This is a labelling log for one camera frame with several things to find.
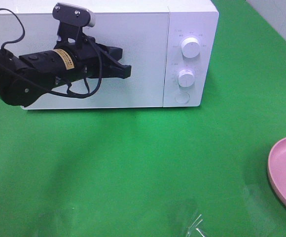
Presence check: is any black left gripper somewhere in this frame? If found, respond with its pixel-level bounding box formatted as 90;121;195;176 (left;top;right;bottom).
53;22;132;81

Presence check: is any white microwave door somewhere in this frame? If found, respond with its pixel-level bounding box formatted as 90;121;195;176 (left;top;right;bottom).
0;11;168;110

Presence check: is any white microwave knob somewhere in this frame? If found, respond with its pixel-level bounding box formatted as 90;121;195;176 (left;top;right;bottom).
178;69;195;87
181;37;201;58

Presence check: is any round door release button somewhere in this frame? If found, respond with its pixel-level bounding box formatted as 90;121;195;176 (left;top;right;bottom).
175;92;190;104

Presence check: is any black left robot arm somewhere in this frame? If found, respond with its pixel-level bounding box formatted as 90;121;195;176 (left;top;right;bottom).
0;21;131;107

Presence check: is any white microwave oven body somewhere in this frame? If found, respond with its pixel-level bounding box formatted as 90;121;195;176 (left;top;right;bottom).
0;0;219;107

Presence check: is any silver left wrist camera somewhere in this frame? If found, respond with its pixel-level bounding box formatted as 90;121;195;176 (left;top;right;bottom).
52;2;96;27

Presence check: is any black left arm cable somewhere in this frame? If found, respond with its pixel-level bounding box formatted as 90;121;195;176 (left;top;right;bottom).
0;8;103;99

